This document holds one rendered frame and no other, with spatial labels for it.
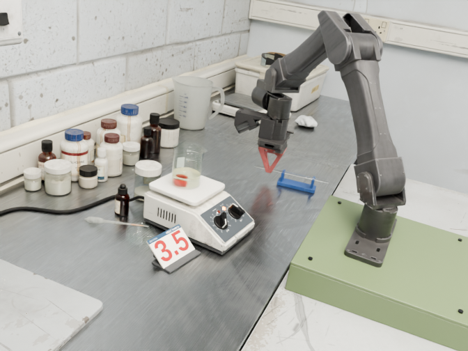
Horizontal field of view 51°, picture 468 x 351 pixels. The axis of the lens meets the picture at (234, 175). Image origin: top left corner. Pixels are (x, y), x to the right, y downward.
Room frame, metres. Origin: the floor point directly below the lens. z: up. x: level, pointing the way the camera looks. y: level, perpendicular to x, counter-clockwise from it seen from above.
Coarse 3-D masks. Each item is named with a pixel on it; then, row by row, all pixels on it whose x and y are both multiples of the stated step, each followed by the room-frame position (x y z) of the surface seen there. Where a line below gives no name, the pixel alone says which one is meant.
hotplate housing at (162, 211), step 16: (224, 192) 0.95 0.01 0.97; (144, 208) 0.89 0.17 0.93; (160, 208) 0.87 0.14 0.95; (176, 208) 0.86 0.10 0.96; (192, 208) 0.85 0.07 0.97; (208, 208) 0.87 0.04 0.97; (160, 224) 0.87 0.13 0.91; (176, 224) 0.85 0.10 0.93; (192, 224) 0.84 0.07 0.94; (192, 240) 0.84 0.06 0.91; (208, 240) 0.82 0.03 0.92
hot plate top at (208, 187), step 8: (168, 176) 0.95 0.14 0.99; (152, 184) 0.90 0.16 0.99; (160, 184) 0.90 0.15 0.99; (168, 184) 0.91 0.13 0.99; (200, 184) 0.93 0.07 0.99; (208, 184) 0.94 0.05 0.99; (216, 184) 0.94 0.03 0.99; (160, 192) 0.88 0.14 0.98; (168, 192) 0.87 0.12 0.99; (176, 192) 0.88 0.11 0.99; (184, 192) 0.88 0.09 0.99; (192, 192) 0.89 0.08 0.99; (200, 192) 0.89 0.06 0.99; (208, 192) 0.90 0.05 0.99; (216, 192) 0.91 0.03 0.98; (184, 200) 0.85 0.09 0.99; (192, 200) 0.85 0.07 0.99; (200, 200) 0.86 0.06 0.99
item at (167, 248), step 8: (176, 232) 0.82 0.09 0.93; (160, 240) 0.78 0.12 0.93; (168, 240) 0.79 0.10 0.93; (176, 240) 0.80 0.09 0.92; (184, 240) 0.81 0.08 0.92; (160, 248) 0.77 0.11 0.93; (168, 248) 0.78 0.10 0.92; (176, 248) 0.79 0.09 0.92; (184, 248) 0.80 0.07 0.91; (160, 256) 0.75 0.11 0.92; (168, 256) 0.76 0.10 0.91; (176, 256) 0.77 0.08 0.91
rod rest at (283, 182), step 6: (282, 174) 1.18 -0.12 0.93; (282, 180) 1.18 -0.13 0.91; (288, 180) 1.20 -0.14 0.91; (294, 180) 1.20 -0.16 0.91; (312, 180) 1.16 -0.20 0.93; (288, 186) 1.17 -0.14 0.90; (294, 186) 1.17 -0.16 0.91; (300, 186) 1.17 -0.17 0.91; (306, 186) 1.18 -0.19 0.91; (312, 186) 1.16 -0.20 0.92; (312, 192) 1.16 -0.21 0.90
